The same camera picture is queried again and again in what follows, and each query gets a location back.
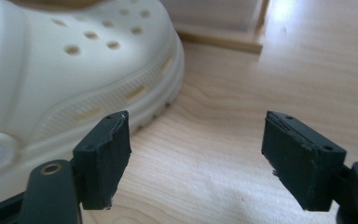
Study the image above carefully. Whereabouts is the wooden shoe rack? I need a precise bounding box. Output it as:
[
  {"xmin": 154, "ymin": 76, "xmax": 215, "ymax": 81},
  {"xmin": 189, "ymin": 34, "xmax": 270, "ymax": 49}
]
[{"xmin": 158, "ymin": 0, "xmax": 270, "ymax": 54}]

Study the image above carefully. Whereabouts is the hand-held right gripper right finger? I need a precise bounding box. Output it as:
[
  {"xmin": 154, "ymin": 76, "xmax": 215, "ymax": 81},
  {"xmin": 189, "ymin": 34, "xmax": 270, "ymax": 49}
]
[{"xmin": 260, "ymin": 110, "xmax": 348, "ymax": 213}]

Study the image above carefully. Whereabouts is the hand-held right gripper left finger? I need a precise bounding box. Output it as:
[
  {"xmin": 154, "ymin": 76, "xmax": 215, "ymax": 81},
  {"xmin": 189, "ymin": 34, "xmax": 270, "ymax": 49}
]
[{"xmin": 72, "ymin": 110, "xmax": 132, "ymax": 211}]

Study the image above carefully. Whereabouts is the cream clog shoe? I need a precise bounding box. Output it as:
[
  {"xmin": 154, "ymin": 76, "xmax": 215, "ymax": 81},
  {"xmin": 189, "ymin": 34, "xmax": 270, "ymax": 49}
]
[{"xmin": 0, "ymin": 0, "xmax": 186, "ymax": 213}]

